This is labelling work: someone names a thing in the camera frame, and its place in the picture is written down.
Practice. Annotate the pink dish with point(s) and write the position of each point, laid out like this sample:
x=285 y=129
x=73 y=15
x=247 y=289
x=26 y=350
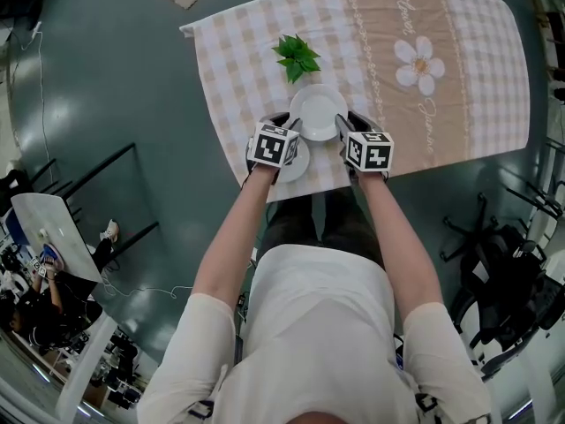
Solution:
x=54 y=254

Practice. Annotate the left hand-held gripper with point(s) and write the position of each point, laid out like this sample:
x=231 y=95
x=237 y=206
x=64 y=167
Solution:
x=271 y=146

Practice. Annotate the person's white shirt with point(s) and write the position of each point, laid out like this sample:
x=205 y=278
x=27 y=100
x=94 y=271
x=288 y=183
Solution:
x=318 y=338

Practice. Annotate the black office chair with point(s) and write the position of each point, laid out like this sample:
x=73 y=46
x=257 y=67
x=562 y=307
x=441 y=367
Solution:
x=499 y=272

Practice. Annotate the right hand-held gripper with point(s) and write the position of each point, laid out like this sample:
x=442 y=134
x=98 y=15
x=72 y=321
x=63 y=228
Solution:
x=371 y=153

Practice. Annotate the white marble table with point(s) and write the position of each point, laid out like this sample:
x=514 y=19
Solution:
x=53 y=219

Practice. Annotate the checked floral tablecloth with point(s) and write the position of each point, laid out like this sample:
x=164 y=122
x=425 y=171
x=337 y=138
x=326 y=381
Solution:
x=463 y=104

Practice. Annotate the small green potted plant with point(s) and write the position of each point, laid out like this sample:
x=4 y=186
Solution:
x=296 y=58

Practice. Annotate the person's left forearm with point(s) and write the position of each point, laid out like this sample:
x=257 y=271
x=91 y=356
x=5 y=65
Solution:
x=234 y=245

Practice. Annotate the person's dark trousers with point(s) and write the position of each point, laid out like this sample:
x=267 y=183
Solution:
x=344 y=232

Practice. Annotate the white plate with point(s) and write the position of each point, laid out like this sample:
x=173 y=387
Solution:
x=300 y=166
x=318 y=111

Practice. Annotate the person's right forearm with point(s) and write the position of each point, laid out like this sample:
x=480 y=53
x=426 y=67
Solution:
x=406 y=254

